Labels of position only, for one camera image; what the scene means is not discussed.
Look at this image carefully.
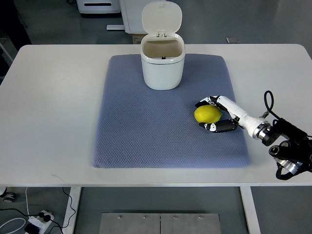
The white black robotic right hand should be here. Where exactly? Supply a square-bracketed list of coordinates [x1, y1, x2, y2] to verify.
[195, 96, 271, 139]

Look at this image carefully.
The yellow lemon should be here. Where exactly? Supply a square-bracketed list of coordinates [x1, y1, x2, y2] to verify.
[194, 105, 222, 123]

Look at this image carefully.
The black silver robot right arm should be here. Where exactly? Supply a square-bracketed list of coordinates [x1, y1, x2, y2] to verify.
[256, 118, 312, 180]

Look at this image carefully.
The white trash bin with lid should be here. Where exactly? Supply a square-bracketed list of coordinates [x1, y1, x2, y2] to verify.
[140, 1, 186, 90]

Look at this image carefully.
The grey floor socket plate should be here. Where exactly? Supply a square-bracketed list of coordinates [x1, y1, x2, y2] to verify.
[226, 37, 239, 44]

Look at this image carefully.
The white table leg right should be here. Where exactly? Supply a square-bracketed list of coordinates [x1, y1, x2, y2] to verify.
[240, 186, 261, 234]

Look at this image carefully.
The white table leg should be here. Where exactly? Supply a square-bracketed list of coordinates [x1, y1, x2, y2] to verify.
[62, 187, 82, 234]
[240, 186, 261, 234]

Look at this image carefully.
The blue-grey textured mat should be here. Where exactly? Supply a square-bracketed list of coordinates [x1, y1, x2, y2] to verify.
[92, 54, 250, 168]

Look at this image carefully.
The cardboard box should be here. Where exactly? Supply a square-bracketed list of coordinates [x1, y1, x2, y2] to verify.
[132, 34, 145, 44]

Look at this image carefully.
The white cabinet stand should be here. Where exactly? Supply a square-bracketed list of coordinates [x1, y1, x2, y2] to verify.
[106, 0, 153, 34]

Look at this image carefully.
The metal floor plate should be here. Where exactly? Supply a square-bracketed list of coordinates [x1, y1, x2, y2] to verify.
[99, 213, 221, 234]

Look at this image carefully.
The white table leg left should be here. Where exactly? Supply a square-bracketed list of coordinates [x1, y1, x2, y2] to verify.
[62, 187, 82, 234]

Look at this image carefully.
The white appliance with black slot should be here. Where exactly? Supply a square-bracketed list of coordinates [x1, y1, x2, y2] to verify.
[76, 0, 121, 14]

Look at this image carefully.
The white power strip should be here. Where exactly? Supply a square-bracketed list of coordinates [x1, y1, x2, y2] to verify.
[28, 210, 54, 234]

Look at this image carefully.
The caster wheel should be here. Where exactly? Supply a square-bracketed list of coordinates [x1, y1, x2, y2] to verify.
[0, 187, 16, 202]

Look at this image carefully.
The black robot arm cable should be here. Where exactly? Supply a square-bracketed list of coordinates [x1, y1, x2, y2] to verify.
[263, 90, 281, 120]

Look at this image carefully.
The black power cable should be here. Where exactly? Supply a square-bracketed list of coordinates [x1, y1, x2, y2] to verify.
[0, 187, 77, 234]

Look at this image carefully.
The white cable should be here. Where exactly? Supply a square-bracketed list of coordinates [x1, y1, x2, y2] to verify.
[0, 187, 31, 234]

